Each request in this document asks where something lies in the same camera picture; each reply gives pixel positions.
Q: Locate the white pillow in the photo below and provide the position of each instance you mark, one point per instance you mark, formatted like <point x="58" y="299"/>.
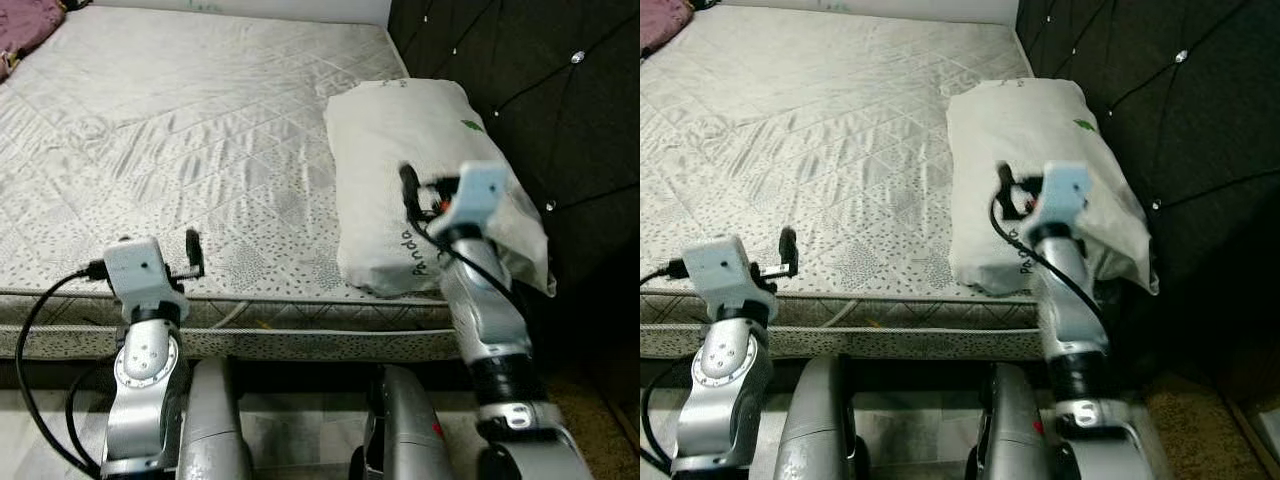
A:
<point x="1020" y="130"/>
<point x="400" y="130"/>

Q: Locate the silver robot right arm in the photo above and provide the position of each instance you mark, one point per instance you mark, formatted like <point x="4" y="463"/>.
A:
<point x="1085" y="330"/>
<point x="495" y="330"/>

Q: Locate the grey patterned quilted mattress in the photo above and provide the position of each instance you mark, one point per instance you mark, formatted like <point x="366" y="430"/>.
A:
<point x="180" y="120"/>
<point x="800" y="120"/>

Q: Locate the black tufted headboard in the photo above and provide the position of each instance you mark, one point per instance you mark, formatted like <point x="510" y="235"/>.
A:
<point x="1180" y="120"/>
<point x="560" y="120"/>

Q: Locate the grey robot right leg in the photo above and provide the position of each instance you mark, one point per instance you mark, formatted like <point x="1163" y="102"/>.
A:
<point x="1005" y="430"/>
<point x="405" y="430"/>

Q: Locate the purple cartoon mouse print blanket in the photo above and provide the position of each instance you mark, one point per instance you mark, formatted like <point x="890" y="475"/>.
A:
<point x="660" y="20"/>
<point x="25" y="25"/>

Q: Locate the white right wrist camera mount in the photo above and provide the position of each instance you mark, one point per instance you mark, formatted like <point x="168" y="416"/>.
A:
<point x="1065" y="195"/>
<point x="480" y="195"/>

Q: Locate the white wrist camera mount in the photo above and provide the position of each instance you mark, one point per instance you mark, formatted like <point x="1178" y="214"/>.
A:
<point x="480" y="195"/>
<point x="715" y="265"/>
<point x="135" y="268"/>
<point x="1065" y="195"/>

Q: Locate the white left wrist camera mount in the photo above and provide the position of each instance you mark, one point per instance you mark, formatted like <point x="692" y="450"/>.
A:
<point x="715" y="265"/>
<point x="135" y="268"/>

